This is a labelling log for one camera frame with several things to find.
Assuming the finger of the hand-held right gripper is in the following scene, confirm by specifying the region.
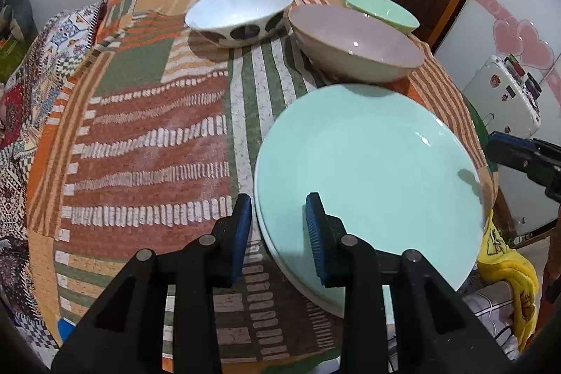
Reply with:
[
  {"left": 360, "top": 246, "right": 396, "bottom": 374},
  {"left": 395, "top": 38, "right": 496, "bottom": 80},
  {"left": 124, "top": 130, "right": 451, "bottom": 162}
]
[{"left": 486, "top": 131, "right": 561, "bottom": 203}]

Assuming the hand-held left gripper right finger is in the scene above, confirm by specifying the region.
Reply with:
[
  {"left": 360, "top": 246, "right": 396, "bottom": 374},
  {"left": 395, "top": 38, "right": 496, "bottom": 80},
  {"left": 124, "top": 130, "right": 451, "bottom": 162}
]
[{"left": 305, "top": 192, "right": 511, "bottom": 374}]

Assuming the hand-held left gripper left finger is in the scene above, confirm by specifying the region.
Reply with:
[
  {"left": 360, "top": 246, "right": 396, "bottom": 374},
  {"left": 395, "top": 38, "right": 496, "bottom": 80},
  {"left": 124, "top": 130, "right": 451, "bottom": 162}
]
[{"left": 52, "top": 193, "right": 252, "bottom": 374}]

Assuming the white plate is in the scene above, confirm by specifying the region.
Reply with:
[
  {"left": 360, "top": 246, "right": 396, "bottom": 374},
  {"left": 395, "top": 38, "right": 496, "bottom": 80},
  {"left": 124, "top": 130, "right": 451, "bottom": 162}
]
[{"left": 255, "top": 181, "right": 395, "bottom": 320}]

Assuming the mint green plate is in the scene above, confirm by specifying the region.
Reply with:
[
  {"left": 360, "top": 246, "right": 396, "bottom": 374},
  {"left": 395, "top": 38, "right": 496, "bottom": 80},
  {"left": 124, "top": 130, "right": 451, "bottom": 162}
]
[{"left": 254, "top": 83, "right": 491, "bottom": 291}]

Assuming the mint green bowl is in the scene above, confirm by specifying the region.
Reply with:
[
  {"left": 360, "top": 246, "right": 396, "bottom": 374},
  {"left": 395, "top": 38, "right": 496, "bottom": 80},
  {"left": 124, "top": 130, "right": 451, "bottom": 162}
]
[{"left": 340, "top": 0, "right": 420, "bottom": 36}]

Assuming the pink bowl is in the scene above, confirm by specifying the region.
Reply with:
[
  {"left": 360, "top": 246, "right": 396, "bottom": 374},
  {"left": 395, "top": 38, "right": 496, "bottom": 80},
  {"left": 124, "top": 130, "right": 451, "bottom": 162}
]
[{"left": 288, "top": 4, "right": 426, "bottom": 83}]

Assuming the white bowl with dark spots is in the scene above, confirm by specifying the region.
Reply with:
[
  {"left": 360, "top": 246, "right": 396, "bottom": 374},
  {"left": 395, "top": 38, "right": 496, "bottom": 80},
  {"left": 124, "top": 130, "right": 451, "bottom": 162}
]
[{"left": 184, "top": 0, "right": 296, "bottom": 48}]

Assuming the green cloth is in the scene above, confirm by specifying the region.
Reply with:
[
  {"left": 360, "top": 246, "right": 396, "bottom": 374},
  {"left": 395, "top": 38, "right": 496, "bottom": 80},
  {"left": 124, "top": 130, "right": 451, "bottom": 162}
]
[{"left": 465, "top": 96, "right": 500, "bottom": 173}]

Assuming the white suitcase with stickers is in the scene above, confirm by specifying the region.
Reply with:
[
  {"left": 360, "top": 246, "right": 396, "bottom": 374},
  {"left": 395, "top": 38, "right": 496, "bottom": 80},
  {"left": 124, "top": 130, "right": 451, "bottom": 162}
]
[{"left": 462, "top": 55, "right": 544, "bottom": 140}]

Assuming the yellow printed cloth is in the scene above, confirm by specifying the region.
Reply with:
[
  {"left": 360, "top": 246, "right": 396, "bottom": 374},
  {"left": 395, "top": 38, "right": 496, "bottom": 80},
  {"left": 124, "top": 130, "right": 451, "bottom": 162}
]
[{"left": 477, "top": 210, "right": 541, "bottom": 353}]

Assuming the striped patchwork tablecloth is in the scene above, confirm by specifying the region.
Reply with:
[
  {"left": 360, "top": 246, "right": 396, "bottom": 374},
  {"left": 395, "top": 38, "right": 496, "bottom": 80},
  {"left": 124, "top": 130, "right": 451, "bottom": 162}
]
[{"left": 26, "top": 0, "right": 500, "bottom": 366}]

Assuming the blue cloth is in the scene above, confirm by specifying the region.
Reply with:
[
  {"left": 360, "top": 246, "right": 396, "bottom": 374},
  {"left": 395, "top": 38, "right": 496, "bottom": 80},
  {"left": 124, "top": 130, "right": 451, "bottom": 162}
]
[{"left": 57, "top": 319, "right": 75, "bottom": 343}]

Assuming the patterned quilt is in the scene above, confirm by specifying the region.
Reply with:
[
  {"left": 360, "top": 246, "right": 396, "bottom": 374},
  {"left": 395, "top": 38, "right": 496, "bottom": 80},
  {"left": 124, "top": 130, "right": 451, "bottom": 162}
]
[{"left": 0, "top": 0, "right": 110, "bottom": 348}]

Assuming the green bag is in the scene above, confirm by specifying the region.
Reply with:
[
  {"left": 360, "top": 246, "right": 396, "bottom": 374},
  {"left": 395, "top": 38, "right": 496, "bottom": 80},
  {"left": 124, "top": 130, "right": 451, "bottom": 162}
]
[{"left": 0, "top": 39, "right": 31, "bottom": 88}]

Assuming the grey plush toy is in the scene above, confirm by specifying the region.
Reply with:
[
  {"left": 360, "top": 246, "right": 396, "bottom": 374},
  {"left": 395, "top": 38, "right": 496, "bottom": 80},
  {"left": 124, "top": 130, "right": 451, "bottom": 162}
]
[{"left": 0, "top": 0, "right": 38, "bottom": 42}]

